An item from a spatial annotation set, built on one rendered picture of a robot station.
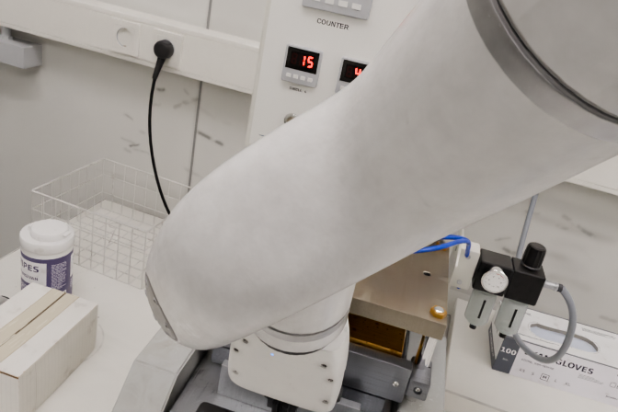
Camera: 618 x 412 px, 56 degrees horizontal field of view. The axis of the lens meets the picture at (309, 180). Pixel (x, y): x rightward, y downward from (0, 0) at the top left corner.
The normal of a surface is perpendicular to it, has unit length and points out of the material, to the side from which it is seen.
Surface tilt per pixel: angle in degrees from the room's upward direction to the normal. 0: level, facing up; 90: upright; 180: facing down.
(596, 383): 90
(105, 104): 90
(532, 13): 108
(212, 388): 0
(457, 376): 0
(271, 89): 90
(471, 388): 0
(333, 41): 90
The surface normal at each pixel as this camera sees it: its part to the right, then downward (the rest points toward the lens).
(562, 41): -0.69, 0.52
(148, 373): -0.01, -0.46
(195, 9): -0.30, 0.32
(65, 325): 0.13, -0.91
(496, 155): -0.39, 0.79
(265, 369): -0.29, 0.63
